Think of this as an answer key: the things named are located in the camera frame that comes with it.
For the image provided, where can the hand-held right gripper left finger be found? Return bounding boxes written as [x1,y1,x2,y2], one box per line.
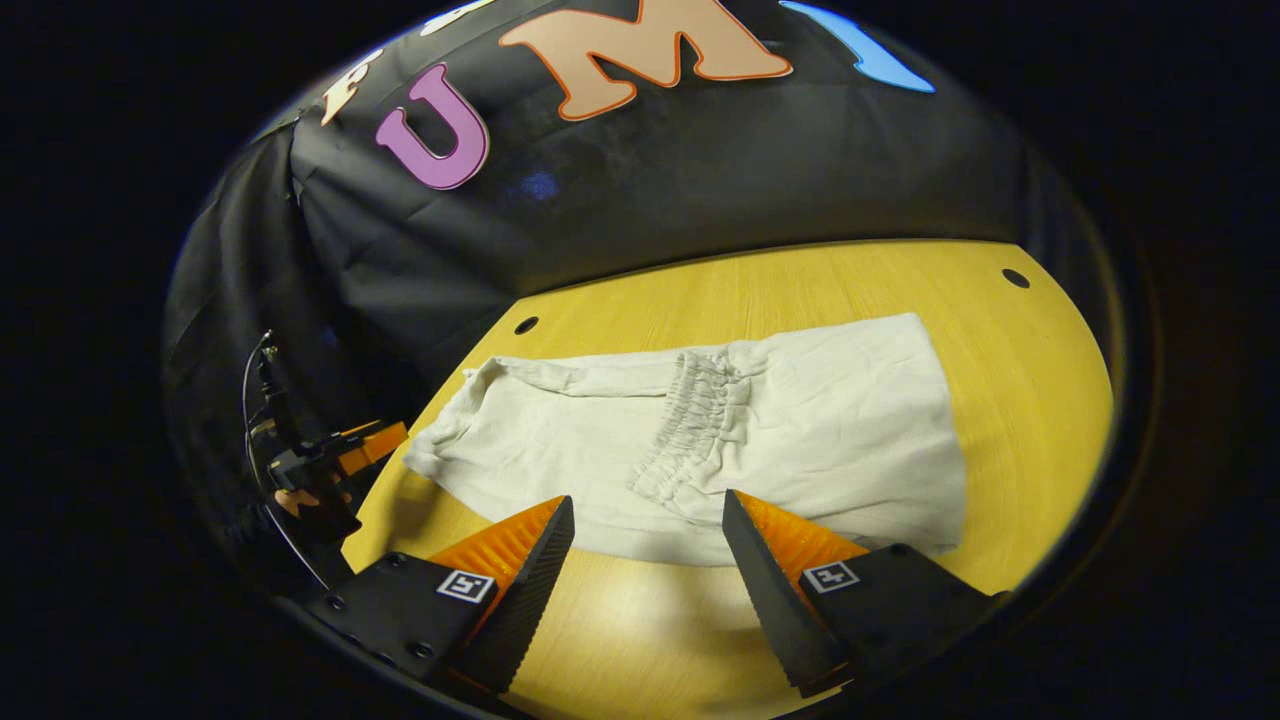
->
[300,495,577,696]

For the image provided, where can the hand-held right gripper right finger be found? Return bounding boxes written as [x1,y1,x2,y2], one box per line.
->
[722,489,1006,699]

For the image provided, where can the white jeans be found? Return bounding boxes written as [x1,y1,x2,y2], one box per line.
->
[403,312,968,568]

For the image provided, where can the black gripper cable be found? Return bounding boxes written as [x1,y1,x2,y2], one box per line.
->
[241,333,331,591]

